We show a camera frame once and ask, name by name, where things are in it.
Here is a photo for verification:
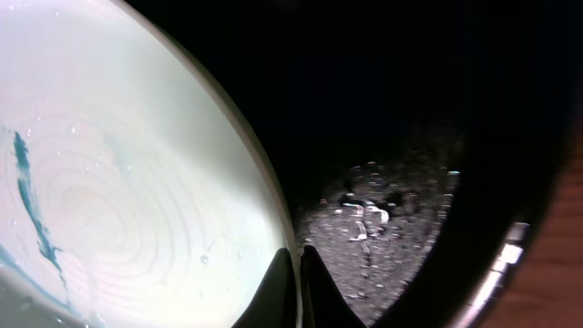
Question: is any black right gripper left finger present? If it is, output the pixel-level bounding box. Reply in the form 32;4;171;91
233;248;297;328

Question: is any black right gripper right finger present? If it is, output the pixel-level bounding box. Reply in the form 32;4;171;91
301;245;365;328

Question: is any round black tray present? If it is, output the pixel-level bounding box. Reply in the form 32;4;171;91
133;0;582;327

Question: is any light blue plate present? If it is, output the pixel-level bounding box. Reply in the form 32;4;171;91
1;1;302;327

